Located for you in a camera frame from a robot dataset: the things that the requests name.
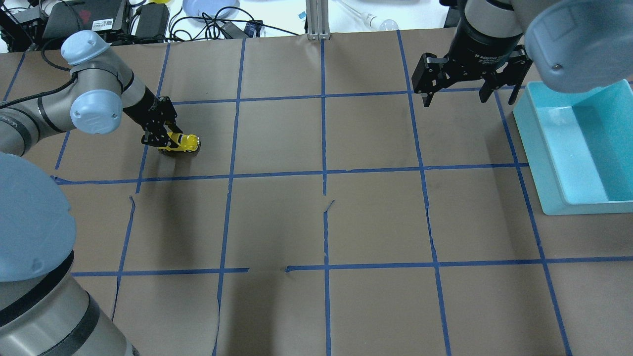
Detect teal plastic bin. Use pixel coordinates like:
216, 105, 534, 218
513, 80, 633, 216

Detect black computer box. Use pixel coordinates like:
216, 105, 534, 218
42, 0, 131, 43

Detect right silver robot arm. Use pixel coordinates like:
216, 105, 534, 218
411, 0, 633, 107

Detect aluminium frame post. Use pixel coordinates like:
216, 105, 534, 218
305, 0, 331, 41

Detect light blue plate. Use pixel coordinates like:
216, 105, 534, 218
181, 0, 240, 22

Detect black power adapter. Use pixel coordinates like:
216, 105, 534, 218
134, 2, 169, 43

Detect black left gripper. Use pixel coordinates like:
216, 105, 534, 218
124, 89, 183, 148

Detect yellow beetle toy car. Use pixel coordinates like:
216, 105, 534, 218
158, 132, 200, 153

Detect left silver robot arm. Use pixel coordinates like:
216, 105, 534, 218
0, 30, 181, 156

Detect light bulb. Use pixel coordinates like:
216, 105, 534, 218
339, 0, 400, 31

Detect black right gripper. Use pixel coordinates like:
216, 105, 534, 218
411, 17, 533, 107

